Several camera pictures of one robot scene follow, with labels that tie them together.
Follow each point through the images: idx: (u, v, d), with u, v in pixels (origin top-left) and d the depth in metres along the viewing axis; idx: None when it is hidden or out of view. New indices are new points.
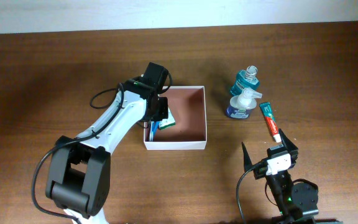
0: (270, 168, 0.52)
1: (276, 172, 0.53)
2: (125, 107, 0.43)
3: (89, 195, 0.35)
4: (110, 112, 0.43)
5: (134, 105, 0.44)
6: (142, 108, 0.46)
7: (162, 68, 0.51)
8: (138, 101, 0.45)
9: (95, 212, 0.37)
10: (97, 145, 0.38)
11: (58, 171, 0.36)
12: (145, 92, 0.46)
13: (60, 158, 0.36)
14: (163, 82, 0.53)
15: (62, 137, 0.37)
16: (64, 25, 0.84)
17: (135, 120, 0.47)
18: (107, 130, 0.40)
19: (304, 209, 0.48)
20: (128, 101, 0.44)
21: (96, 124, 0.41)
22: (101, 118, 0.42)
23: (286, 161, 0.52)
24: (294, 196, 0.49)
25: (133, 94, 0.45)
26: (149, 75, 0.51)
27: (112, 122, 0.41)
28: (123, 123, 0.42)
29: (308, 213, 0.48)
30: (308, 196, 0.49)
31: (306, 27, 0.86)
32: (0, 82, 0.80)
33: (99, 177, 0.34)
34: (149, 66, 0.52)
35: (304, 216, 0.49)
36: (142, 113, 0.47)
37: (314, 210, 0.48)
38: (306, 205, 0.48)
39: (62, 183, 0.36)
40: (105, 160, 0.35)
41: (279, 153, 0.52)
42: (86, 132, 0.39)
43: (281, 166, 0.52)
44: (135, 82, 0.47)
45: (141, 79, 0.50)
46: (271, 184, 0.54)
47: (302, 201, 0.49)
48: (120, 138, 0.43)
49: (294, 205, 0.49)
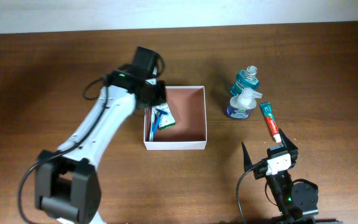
0: (270, 168, 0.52)
1: (276, 172, 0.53)
2: (110, 108, 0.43)
3: (79, 207, 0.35)
4: (94, 116, 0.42)
5: (120, 102, 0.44)
6: (130, 104, 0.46)
7: (151, 53, 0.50)
8: (124, 97, 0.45)
9: (88, 219, 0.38)
10: (81, 157, 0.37)
11: (43, 186, 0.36)
12: (132, 84, 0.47)
13: (43, 173, 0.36)
14: (155, 66, 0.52)
15: (43, 152, 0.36)
16: (63, 25, 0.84)
17: (125, 115, 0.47)
18: (92, 137, 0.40)
19: (304, 209, 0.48)
20: (114, 99, 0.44)
21: (78, 131, 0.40)
22: (84, 124, 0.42)
23: (286, 161, 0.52)
24: (294, 196, 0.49)
25: (119, 88, 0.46)
26: (138, 61, 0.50)
27: (96, 127, 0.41)
28: (110, 124, 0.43)
29: (307, 213, 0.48)
30: (308, 196, 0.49)
31: (306, 27, 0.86)
32: (0, 82, 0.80)
33: (86, 190, 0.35)
34: (137, 51, 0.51)
35: (304, 217, 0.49)
36: (131, 107, 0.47)
37: (314, 210, 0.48)
38: (306, 205, 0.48)
39: (50, 197, 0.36)
40: (90, 173, 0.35)
41: (279, 154, 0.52)
42: (68, 144, 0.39)
43: (281, 166, 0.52)
44: (122, 73, 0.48)
45: (129, 66, 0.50)
46: (271, 184, 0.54)
47: (302, 201, 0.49)
48: (107, 140, 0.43)
49: (294, 206, 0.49)
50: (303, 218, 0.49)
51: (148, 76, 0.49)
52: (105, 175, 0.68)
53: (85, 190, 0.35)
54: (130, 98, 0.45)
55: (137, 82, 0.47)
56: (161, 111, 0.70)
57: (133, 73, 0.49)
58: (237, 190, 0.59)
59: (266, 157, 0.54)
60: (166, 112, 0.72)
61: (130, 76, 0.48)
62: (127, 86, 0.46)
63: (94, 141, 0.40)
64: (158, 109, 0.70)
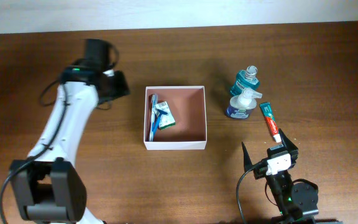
0: (270, 168, 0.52)
1: (276, 172, 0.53)
2: (70, 106, 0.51)
3: (66, 204, 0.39)
4: (56, 116, 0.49)
5: (79, 97, 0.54)
6: (88, 96, 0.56)
7: (99, 45, 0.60)
8: (82, 91, 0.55)
9: (79, 216, 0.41)
10: (54, 157, 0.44)
11: (24, 195, 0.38)
12: (87, 74, 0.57)
13: (20, 183, 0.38)
14: (106, 59, 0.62)
15: (12, 163, 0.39)
16: (63, 25, 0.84)
17: (87, 106, 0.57)
18: (60, 136, 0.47)
19: (304, 209, 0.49)
20: (71, 96, 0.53)
21: (45, 135, 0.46)
22: (50, 127, 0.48)
23: (286, 162, 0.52)
24: (295, 196, 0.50)
25: (76, 84, 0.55)
26: (90, 56, 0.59)
27: (62, 127, 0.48)
28: (74, 119, 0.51)
29: (308, 212, 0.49)
30: (308, 196, 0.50)
31: (305, 27, 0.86)
32: None
33: (68, 186, 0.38)
34: (86, 45, 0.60)
35: (304, 216, 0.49)
36: (94, 98, 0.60)
37: (313, 210, 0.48)
38: (306, 205, 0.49)
39: (35, 203, 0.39)
40: (67, 170, 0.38)
41: (279, 154, 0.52)
42: (38, 147, 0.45)
43: (281, 166, 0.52)
44: (76, 68, 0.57)
45: (82, 60, 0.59)
46: (271, 184, 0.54)
47: (302, 201, 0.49)
48: (75, 135, 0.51)
49: (295, 206, 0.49)
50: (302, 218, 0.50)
51: (101, 65, 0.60)
52: (105, 175, 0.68)
53: (65, 188, 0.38)
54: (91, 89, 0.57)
55: (92, 73, 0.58)
56: (161, 111, 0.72)
57: (88, 65, 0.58)
58: (237, 190, 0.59)
59: (266, 157, 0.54)
60: (166, 112, 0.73)
61: (84, 70, 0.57)
62: (83, 78, 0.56)
63: (63, 139, 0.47)
64: (157, 109, 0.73)
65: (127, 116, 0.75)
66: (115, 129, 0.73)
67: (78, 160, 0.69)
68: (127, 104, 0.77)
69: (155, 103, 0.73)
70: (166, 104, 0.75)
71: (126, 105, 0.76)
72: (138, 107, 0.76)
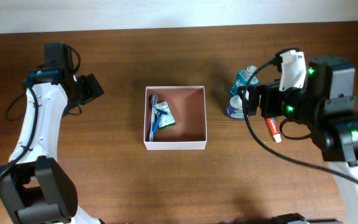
0: (296, 65, 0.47)
1: (302, 62, 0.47)
2: (42, 104, 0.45)
3: (56, 200, 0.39)
4: (30, 116, 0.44)
5: (50, 96, 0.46)
6: (58, 93, 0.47)
7: (59, 45, 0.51)
8: (52, 89, 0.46)
9: (73, 213, 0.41)
10: (36, 156, 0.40)
11: (11, 198, 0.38)
12: (55, 74, 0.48)
13: (5, 187, 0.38)
14: (69, 57, 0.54)
15: None
16: (62, 25, 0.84)
17: (62, 106, 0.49)
18: (38, 135, 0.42)
19: (337, 68, 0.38)
20: (42, 95, 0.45)
21: (22, 138, 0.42)
22: (25, 129, 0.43)
23: (296, 58, 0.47)
24: (316, 60, 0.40)
25: (43, 83, 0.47)
26: (51, 57, 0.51)
27: (38, 127, 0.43)
28: (50, 119, 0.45)
29: (340, 70, 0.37)
30: (332, 59, 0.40)
31: (306, 26, 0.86)
32: (0, 82, 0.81)
33: (55, 181, 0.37)
34: (45, 50, 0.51)
35: (337, 76, 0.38)
36: (64, 96, 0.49)
37: (345, 67, 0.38)
38: (334, 63, 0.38)
39: (24, 206, 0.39)
40: (51, 165, 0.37)
41: (285, 53, 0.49)
42: (17, 150, 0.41)
43: (301, 64, 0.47)
44: (38, 71, 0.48)
45: (43, 65, 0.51)
46: (286, 101, 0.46)
47: (326, 61, 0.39)
48: (56, 133, 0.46)
49: (322, 75, 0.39)
50: (340, 100, 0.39)
51: (67, 68, 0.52)
52: (105, 175, 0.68)
53: (54, 185, 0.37)
54: (58, 89, 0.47)
55: (59, 71, 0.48)
56: (161, 111, 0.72)
57: (51, 67, 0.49)
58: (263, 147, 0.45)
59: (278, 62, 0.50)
60: (166, 112, 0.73)
61: (48, 70, 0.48)
62: (50, 79, 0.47)
63: (41, 138, 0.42)
64: (158, 109, 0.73)
65: (127, 116, 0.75)
66: (115, 129, 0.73)
67: (78, 160, 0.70)
68: (127, 104, 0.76)
69: (155, 103, 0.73)
70: (166, 104, 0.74)
71: (127, 105, 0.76)
72: (137, 107, 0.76)
